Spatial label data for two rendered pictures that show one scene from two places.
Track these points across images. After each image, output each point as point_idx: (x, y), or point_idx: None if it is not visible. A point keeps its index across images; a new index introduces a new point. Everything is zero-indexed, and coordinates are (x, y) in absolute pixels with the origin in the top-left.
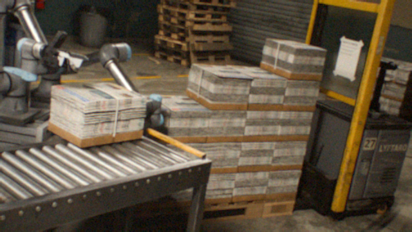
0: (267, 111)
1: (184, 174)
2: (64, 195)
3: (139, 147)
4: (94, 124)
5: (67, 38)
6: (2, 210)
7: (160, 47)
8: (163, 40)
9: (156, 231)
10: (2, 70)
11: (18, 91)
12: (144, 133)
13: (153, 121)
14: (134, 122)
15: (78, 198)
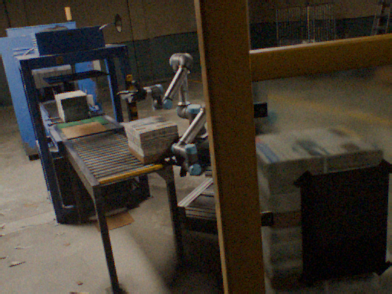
0: None
1: (86, 181)
2: (71, 153)
3: (127, 164)
4: (129, 139)
5: None
6: (66, 146)
7: None
8: None
9: (223, 287)
10: (180, 104)
11: (188, 119)
12: (165, 168)
13: (185, 167)
14: (140, 150)
15: (72, 158)
